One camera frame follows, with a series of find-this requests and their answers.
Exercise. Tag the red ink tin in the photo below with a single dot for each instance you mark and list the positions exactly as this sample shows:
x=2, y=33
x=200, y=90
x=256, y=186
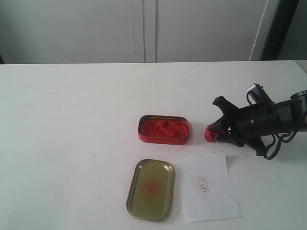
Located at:
x=159, y=129

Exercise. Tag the red stamp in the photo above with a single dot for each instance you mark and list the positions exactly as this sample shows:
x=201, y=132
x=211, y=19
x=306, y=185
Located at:
x=211, y=136

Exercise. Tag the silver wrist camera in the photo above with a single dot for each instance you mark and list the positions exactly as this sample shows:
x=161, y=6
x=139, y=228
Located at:
x=257, y=93

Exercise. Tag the white cabinet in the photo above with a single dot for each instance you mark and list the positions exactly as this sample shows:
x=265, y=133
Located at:
x=126, y=31

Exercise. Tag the white paper sheet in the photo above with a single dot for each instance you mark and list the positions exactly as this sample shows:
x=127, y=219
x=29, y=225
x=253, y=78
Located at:
x=205, y=188

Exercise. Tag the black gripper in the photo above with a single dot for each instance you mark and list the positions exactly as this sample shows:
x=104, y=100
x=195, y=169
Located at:
x=256, y=126

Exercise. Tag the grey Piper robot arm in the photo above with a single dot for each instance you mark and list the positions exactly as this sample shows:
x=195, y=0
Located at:
x=299, y=104

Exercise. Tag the gold tin lid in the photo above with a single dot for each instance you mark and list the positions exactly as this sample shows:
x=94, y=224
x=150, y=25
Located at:
x=151, y=191

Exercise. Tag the dark door frame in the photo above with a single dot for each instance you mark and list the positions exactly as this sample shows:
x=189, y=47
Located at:
x=278, y=30

